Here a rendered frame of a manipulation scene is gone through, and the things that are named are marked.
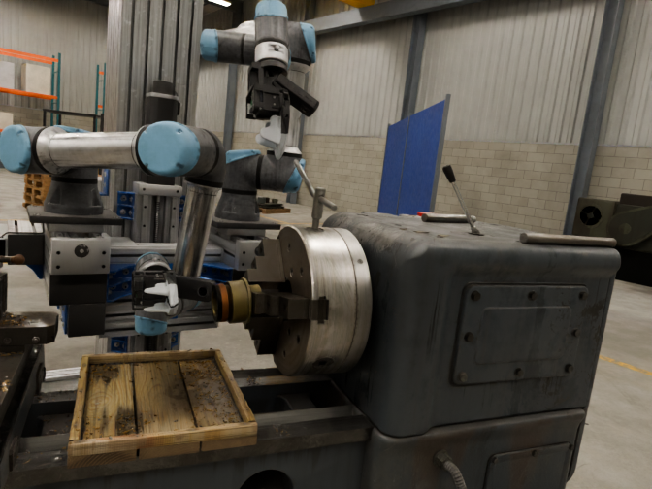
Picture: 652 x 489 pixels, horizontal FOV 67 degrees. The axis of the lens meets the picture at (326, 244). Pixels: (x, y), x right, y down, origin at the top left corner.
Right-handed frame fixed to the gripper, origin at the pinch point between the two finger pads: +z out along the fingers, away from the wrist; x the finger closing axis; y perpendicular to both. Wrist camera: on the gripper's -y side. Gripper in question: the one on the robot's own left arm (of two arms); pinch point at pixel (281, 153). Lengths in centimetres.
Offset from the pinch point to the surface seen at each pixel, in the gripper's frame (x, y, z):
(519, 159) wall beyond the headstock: -702, -805, -319
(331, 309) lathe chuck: 15.5, -4.1, 34.7
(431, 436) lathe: 13, -26, 60
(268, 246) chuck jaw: -2.2, 2.5, 20.6
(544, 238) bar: 25, -49, 21
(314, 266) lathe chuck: 14.7, -1.3, 26.7
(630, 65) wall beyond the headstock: -470, -870, -440
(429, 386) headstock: 17, -24, 50
